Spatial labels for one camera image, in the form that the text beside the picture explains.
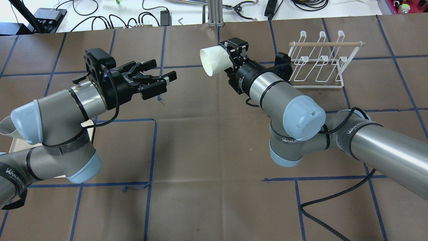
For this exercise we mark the white wire cup rack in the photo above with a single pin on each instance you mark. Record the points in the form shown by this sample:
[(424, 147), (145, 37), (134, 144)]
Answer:
[(321, 63)]

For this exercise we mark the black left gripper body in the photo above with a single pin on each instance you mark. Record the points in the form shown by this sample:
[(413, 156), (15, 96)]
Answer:
[(119, 87)]

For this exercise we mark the red parts tray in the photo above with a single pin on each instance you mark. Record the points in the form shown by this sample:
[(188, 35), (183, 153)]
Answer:
[(411, 6)]

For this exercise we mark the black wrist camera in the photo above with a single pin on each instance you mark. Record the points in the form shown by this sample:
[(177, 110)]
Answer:
[(282, 66), (94, 59)]

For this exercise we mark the cream plastic tray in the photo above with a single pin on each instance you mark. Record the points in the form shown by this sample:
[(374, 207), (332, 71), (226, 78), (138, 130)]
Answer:
[(20, 144)]

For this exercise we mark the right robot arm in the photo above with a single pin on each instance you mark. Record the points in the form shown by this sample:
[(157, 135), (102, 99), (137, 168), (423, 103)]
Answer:
[(299, 126)]

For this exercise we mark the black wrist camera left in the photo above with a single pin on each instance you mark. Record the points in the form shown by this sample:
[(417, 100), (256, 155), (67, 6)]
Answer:
[(94, 59)]

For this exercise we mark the grey cup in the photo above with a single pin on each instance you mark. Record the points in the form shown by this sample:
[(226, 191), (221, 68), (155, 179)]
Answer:
[(7, 127)]

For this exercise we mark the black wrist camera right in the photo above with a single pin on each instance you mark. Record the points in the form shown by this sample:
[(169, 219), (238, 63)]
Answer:
[(282, 66)]

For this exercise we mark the aluminium frame post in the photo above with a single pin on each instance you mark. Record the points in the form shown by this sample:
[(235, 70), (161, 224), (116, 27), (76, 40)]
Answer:
[(215, 13)]

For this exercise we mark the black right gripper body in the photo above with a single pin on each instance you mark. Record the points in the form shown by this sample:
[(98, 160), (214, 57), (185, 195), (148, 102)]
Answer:
[(245, 74)]

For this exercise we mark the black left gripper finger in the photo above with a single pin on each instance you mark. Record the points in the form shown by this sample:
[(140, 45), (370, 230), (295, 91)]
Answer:
[(134, 70), (151, 86)]

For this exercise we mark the black power adapter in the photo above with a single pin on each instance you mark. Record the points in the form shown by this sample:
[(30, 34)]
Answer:
[(165, 18)]

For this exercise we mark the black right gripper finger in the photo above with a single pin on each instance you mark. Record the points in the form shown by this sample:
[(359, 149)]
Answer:
[(235, 47)]

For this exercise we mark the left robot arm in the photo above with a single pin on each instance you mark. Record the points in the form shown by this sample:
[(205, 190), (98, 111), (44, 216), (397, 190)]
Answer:
[(53, 126)]

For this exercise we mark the white ikea cup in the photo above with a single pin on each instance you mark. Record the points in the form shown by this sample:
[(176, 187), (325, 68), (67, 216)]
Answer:
[(215, 59)]

